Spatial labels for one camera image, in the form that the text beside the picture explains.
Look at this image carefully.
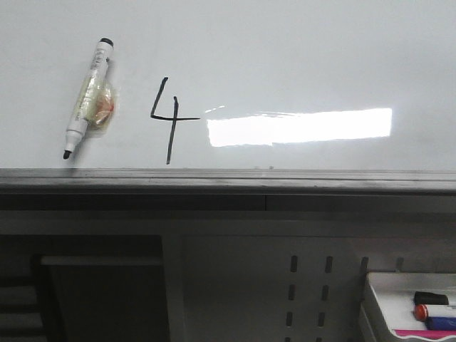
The white black whiteboard marker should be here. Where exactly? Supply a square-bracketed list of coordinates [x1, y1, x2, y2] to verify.
[63, 38, 114, 160]

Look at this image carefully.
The blue capped marker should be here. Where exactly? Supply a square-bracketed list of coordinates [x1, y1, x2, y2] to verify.
[425, 316, 456, 331]

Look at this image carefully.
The red capped marker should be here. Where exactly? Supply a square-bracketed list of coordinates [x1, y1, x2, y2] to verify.
[413, 304, 456, 321]

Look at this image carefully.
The white whiteboard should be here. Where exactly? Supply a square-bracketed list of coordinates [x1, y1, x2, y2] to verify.
[1, 1, 455, 172]

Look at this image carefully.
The white plastic tray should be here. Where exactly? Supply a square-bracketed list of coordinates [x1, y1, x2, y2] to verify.
[358, 272, 455, 341]

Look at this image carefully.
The pink eraser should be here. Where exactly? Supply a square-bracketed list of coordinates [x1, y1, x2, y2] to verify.
[393, 329, 455, 341]

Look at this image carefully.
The grey whiteboard marker ledge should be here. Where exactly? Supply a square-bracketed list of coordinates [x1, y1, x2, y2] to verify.
[1, 169, 455, 212]

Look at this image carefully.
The dark cabinet box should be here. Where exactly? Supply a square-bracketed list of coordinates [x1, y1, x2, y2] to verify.
[1, 235, 170, 341]

